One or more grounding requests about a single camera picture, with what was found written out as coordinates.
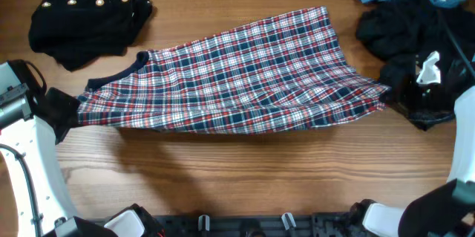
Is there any red blue plaid garment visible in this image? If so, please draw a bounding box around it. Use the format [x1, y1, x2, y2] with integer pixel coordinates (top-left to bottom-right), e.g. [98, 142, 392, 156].
[77, 7, 387, 134]

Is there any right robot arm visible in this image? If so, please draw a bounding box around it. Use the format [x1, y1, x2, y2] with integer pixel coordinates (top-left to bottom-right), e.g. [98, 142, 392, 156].
[349, 87, 474, 236]

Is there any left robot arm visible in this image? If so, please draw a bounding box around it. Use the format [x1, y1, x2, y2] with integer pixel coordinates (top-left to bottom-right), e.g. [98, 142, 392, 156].
[1, 59, 166, 237]

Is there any black mesh garment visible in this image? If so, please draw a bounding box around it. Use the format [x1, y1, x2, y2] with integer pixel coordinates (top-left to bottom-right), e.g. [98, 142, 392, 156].
[356, 0, 474, 130]

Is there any black knit garment with buttons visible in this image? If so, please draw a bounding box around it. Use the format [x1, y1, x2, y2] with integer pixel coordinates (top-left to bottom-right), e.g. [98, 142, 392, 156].
[28, 0, 153, 71]

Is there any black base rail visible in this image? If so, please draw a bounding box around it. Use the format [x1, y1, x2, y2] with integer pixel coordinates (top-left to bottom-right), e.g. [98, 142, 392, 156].
[155, 212, 372, 237]

